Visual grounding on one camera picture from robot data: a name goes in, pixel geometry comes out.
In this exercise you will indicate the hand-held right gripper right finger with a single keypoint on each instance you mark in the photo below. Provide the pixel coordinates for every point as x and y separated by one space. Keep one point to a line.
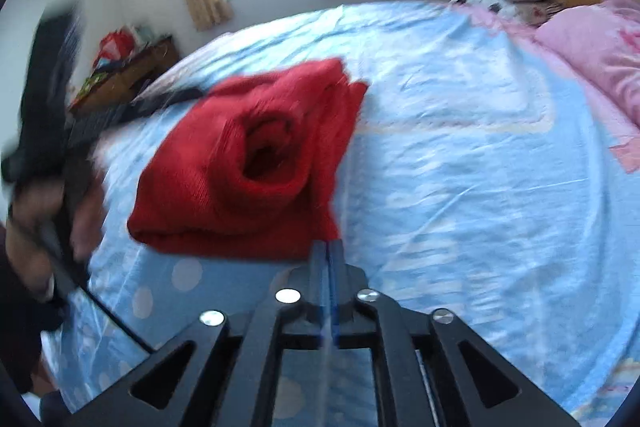
335 272

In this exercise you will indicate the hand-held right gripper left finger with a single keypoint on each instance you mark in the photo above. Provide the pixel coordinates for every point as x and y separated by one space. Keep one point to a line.
320 272

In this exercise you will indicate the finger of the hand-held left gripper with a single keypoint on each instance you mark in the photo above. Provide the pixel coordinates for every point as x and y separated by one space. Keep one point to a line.
130 112

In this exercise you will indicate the red knitted sweater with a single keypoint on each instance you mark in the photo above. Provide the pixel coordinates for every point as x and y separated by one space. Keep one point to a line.
225 157

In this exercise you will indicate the person's left forearm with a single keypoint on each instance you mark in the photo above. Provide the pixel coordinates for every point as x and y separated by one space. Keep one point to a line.
22 332

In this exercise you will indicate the person's left hand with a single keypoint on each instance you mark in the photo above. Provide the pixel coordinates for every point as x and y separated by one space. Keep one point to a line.
27 217

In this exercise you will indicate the wooden dresser with drawers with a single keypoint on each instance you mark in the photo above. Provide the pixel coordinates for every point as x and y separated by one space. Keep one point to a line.
135 69

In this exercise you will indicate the green item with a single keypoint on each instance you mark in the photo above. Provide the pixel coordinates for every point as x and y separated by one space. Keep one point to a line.
94 84

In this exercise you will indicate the red bag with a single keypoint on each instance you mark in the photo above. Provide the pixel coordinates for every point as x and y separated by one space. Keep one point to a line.
114 47

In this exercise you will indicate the blue printed bed sheet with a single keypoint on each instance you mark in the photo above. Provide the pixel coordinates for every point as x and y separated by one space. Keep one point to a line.
475 182

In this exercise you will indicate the pink pillow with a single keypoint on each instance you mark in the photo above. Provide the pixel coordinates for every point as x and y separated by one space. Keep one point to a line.
595 42

